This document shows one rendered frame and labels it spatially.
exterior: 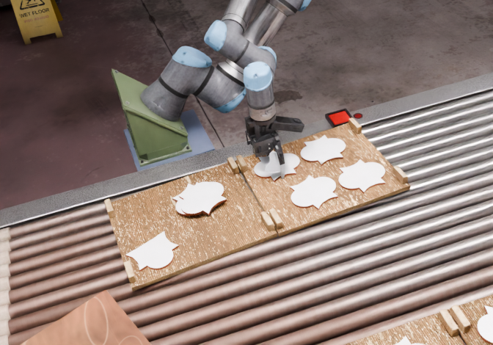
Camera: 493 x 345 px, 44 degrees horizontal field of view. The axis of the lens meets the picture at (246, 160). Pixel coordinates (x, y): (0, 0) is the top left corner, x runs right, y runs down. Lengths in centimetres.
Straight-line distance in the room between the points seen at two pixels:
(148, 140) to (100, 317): 75
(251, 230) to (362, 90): 230
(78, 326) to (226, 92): 92
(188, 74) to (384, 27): 274
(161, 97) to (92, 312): 82
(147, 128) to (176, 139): 11
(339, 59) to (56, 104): 191
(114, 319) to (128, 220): 44
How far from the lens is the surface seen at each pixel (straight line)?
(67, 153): 377
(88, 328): 144
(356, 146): 192
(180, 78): 199
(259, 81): 162
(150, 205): 181
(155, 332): 154
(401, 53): 423
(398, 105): 213
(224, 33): 169
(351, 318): 150
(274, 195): 176
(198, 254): 164
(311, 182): 178
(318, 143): 192
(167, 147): 205
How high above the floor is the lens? 214
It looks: 39 degrees down
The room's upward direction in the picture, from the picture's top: 9 degrees counter-clockwise
